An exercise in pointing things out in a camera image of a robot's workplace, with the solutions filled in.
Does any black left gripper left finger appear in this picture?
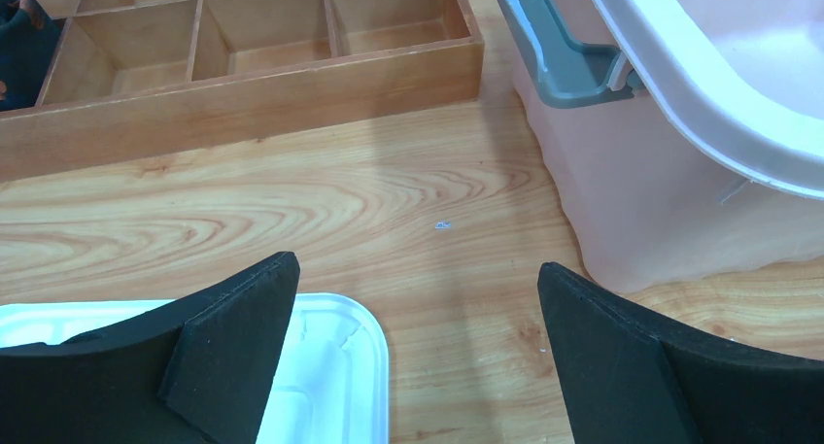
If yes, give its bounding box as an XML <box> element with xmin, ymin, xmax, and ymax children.
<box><xmin>1</xmin><ymin>252</ymin><xmax>300</xmax><ymax>443</ymax></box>

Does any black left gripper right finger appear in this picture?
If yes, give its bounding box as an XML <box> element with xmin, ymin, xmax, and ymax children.
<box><xmin>537</xmin><ymin>262</ymin><xmax>823</xmax><ymax>443</ymax></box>

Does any white plastic lid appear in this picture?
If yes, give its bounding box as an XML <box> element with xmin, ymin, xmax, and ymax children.
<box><xmin>1</xmin><ymin>292</ymin><xmax>390</xmax><ymax>443</ymax></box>

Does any pink plastic bin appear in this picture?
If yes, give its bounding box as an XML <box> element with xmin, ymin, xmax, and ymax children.
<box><xmin>513</xmin><ymin>0</ymin><xmax>823</xmax><ymax>291</ymax></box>

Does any wooden compartment tray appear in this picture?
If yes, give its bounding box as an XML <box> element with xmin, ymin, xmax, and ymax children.
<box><xmin>1</xmin><ymin>0</ymin><xmax>484</xmax><ymax>182</ymax></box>

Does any dark fabric roll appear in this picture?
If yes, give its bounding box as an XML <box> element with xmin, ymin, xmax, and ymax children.
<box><xmin>1</xmin><ymin>0</ymin><xmax>60</xmax><ymax>112</ymax></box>

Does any grey bin handle left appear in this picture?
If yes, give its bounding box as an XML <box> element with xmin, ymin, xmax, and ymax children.
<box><xmin>498</xmin><ymin>0</ymin><xmax>646</xmax><ymax>109</ymax></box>

